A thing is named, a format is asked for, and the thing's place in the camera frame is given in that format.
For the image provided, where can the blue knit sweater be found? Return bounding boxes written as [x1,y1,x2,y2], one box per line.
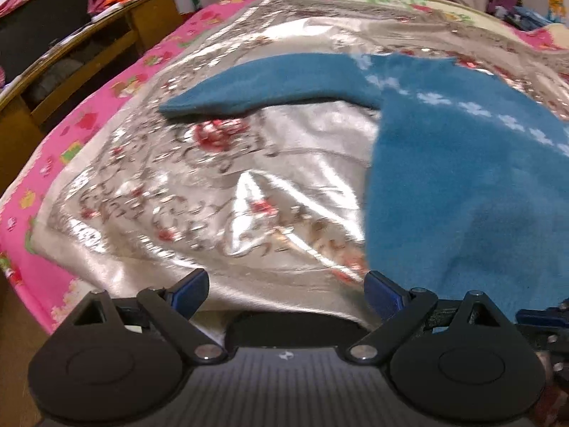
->
[160,53,568,316]

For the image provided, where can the clothes pile right corner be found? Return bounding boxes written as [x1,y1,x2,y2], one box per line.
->
[486,0,551,32]

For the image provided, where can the silver floral satin bedspread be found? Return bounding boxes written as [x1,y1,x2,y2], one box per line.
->
[32,0,568,328]

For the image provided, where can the pink floral bed sheet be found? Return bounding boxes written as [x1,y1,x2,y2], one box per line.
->
[1,0,568,333]

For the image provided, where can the wooden tv cabinet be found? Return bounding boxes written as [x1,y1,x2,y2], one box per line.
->
[1,0,182,190]

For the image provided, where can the black television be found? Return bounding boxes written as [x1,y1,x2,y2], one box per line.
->
[0,0,90,83]

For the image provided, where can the cartoon doll figure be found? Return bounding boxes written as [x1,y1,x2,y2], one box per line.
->
[547,0,567,24]

